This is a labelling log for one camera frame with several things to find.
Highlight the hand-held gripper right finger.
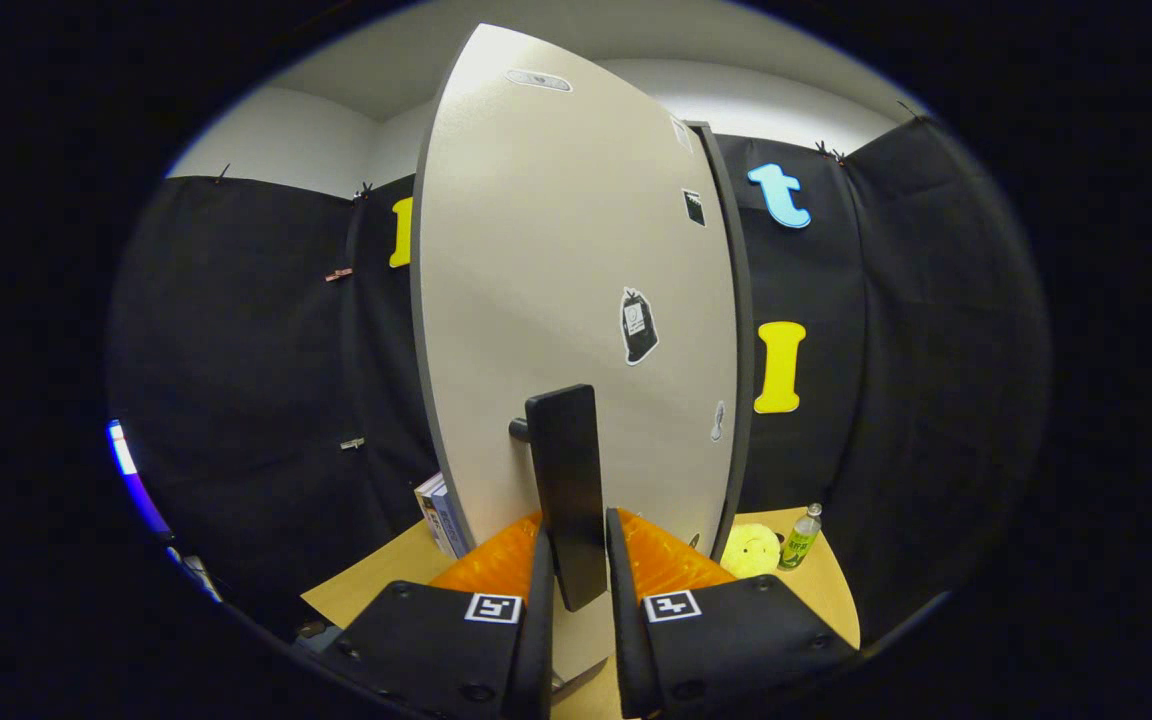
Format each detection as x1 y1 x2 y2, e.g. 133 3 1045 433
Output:
604 507 862 720

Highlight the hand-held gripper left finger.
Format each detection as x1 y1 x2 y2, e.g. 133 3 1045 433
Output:
321 512 557 720

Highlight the black door handle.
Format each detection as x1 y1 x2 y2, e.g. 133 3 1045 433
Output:
508 383 609 613

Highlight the grey shoe cabinet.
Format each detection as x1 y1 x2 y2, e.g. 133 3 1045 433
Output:
686 120 757 556

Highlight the beige shoe cabinet door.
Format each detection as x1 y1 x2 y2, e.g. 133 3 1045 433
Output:
410 22 742 701

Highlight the yellow plush toy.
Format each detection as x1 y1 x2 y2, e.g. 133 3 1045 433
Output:
719 523 785 581

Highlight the white book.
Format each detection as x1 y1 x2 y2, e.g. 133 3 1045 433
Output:
414 472 457 559

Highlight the green bottle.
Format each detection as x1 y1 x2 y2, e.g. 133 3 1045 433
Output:
778 502 824 572

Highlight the black backdrop cloth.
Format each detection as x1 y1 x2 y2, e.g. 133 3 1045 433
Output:
106 115 1052 651

